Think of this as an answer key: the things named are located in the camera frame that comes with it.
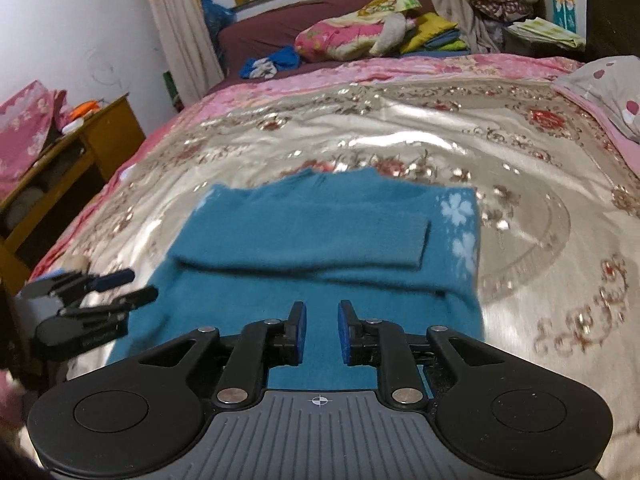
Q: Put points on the yellow floral pillow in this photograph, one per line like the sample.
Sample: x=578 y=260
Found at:
x=387 y=5

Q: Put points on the teal knitted sweater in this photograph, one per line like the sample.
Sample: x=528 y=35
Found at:
x=300 y=230

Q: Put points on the yellow green folded blanket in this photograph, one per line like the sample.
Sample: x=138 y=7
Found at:
x=435 y=30

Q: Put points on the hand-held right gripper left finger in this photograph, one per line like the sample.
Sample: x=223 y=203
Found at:
x=300 y=332

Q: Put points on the wooden nightstand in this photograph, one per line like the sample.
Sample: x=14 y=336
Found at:
x=110 y=135

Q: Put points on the pink floral quilt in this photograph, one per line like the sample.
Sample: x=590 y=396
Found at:
x=325 y=40

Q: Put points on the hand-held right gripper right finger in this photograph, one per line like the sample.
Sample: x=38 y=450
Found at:
x=345 y=332

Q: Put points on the orange and white toy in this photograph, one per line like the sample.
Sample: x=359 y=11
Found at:
x=85 y=110

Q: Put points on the shiny floral bedspread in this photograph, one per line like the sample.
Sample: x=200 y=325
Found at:
x=525 y=240

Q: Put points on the pink floral cloth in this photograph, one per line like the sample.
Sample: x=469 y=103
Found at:
x=25 y=130

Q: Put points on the blue crumpled cloth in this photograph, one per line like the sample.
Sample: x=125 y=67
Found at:
x=282 y=59

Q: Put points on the dark side table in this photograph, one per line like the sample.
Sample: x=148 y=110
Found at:
x=525 y=47

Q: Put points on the dark wooden wardrobe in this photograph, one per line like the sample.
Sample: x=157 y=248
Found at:
x=612 y=5

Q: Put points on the colourful wall hanging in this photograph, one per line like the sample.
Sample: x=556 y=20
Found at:
x=562 y=2

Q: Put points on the pale green folded cloths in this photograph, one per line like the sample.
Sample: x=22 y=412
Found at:
x=545 y=31

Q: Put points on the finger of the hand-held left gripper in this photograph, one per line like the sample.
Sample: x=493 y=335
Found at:
x=117 y=276
x=141 y=296

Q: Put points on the maroon covered bed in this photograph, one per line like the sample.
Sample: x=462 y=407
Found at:
x=270 y=25

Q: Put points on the blue plastic bag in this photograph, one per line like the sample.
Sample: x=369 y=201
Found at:
x=216 y=15

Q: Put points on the pink spotted pillow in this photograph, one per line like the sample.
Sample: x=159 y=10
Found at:
x=607 y=87

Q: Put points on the beige patterned curtain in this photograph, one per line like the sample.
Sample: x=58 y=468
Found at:
x=445 y=0
x=185 y=25

